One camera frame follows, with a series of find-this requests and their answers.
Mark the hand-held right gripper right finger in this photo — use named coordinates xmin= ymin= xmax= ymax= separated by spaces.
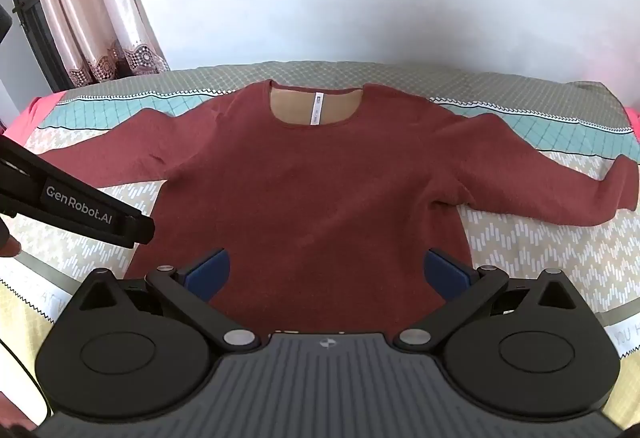
xmin=394 ymin=248 xmax=577 ymax=352

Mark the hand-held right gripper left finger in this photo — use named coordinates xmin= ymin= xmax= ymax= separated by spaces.
xmin=76 ymin=248 xmax=262 ymax=352

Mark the dark red sweater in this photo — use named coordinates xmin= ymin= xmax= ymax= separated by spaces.
xmin=37 ymin=80 xmax=638 ymax=336

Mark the person's left hand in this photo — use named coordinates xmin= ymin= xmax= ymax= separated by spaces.
xmin=0 ymin=217 xmax=22 ymax=259

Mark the pink bed sheet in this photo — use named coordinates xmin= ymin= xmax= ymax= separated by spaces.
xmin=10 ymin=90 xmax=67 ymax=145

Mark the patterned bed quilt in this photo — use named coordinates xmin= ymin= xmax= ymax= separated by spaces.
xmin=0 ymin=62 xmax=640 ymax=419

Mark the thin black cable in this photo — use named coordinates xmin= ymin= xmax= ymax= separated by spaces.
xmin=0 ymin=339 xmax=50 ymax=421

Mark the dark window frame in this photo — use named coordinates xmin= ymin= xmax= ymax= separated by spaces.
xmin=0 ymin=0 xmax=76 ymax=92

